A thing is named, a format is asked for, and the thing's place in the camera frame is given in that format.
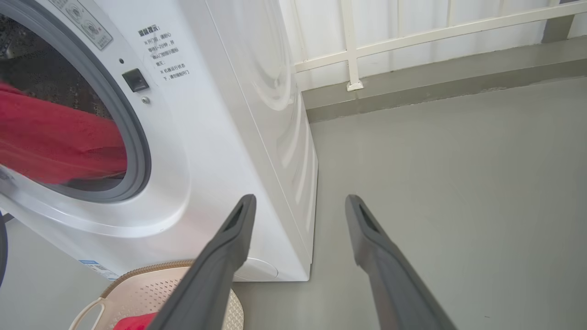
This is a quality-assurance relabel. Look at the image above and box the dark grey washing machine door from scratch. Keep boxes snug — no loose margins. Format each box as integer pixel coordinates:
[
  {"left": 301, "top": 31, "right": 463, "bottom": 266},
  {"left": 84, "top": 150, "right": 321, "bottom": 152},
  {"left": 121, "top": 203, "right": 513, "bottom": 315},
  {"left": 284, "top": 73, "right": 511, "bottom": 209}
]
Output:
[{"left": 0, "top": 213, "right": 9, "bottom": 287}]

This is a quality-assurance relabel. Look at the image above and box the round white filter cover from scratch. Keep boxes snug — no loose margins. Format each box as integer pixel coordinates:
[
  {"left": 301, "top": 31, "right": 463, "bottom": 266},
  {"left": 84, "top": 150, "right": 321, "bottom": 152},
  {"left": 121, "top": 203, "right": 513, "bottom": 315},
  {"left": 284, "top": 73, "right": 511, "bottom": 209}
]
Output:
[{"left": 234, "top": 257, "right": 279, "bottom": 281}]

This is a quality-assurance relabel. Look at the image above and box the white metal railing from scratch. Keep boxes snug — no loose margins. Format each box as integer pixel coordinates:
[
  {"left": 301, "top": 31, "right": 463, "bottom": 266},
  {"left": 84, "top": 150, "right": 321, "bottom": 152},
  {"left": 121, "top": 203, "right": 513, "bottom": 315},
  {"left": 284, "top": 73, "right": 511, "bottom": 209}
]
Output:
[{"left": 280, "top": 0, "right": 587, "bottom": 92}]

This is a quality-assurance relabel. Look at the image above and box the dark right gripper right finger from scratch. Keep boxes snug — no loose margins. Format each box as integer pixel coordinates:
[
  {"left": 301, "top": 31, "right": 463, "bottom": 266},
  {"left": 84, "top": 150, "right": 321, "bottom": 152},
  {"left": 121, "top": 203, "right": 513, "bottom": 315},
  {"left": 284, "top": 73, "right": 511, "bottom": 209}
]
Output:
[{"left": 345, "top": 194, "right": 459, "bottom": 330}]

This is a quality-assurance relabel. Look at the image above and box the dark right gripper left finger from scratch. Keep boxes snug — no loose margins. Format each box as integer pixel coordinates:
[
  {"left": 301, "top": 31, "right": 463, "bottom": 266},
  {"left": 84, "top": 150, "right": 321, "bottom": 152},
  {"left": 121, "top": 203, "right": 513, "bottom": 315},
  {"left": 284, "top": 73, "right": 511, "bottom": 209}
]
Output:
[{"left": 147, "top": 194, "right": 257, "bottom": 330}]

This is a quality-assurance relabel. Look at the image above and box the large red garment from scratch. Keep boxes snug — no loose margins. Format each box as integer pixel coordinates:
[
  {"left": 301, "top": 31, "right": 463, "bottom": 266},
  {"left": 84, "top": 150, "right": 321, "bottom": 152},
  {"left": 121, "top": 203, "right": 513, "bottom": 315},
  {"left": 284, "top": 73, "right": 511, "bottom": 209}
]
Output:
[{"left": 0, "top": 82, "right": 128, "bottom": 185}]

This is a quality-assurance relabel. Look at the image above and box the cream perforated laundry basket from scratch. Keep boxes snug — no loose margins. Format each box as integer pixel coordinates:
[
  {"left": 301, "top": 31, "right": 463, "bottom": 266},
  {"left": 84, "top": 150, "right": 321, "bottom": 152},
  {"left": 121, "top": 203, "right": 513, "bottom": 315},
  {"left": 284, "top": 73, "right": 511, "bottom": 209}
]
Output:
[{"left": 69, "top": 260, "right": 244, "bottom": 330}]

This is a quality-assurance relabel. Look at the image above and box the black door latch socket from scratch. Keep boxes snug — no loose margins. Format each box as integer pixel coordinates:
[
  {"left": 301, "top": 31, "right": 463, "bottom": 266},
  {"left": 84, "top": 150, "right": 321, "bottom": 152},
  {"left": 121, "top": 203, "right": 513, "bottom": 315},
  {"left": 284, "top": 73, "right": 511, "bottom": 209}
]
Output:
[{"left": 122, "top": 68, "right": 150, "bottom": 93}]

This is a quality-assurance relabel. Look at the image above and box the blue energy label sticker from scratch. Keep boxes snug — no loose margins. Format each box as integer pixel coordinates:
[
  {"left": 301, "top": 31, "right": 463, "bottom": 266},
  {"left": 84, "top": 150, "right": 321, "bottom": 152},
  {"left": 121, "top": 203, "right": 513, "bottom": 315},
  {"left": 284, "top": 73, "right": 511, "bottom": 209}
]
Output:
[{"left": 78, "top": 260, "right": 121, "bottom": 281}]

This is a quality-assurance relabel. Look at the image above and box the grey warning sticker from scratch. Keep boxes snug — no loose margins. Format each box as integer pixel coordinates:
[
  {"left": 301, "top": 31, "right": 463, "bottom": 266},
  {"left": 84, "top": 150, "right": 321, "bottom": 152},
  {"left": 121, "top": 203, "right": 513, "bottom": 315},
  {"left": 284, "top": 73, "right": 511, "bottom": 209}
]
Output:
[{"left": 48, "top": 0, "right": 114, "bottom": 51}]

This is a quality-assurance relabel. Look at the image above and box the white washing machine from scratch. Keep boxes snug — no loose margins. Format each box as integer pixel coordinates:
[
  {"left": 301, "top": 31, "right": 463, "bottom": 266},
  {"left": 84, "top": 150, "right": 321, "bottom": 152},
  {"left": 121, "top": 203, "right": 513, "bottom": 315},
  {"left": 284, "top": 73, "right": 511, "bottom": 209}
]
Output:
[{"left": 0, "top": 0, "right": 319, "bottom": 282}]

